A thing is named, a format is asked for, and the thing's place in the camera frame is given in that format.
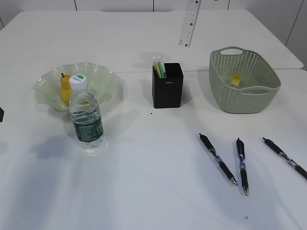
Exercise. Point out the yellow utility knife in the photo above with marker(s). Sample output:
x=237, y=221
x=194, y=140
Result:
x=156, y=66

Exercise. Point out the teal utility knife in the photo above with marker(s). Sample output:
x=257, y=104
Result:
x=161, y=67

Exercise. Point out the black pen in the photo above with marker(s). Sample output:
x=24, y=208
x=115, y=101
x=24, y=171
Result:
x=283, y=155
x=242, y=165

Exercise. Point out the yellow pear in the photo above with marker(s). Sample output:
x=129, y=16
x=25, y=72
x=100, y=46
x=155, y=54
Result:
x=66, y=90

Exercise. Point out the green wavy glass plate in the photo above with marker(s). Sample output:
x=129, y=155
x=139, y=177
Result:
x=100, y=80

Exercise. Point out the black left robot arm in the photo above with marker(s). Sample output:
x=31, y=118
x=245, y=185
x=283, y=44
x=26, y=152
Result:
x=1, y=114

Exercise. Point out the clear plastic water bottle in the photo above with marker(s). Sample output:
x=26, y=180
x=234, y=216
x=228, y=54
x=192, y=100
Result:
x=85, y=114

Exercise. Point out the black square pen holder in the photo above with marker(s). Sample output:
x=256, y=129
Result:
x=167, y=92

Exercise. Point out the green woven plastic basket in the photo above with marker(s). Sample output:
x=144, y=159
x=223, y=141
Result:
x=259, y=82

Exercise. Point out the black pen crossing ruler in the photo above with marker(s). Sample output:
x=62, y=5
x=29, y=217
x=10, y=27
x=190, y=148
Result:
x=218, y=159

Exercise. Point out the clear plastic ruler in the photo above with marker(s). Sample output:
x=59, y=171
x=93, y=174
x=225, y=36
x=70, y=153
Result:
x=189, y=23

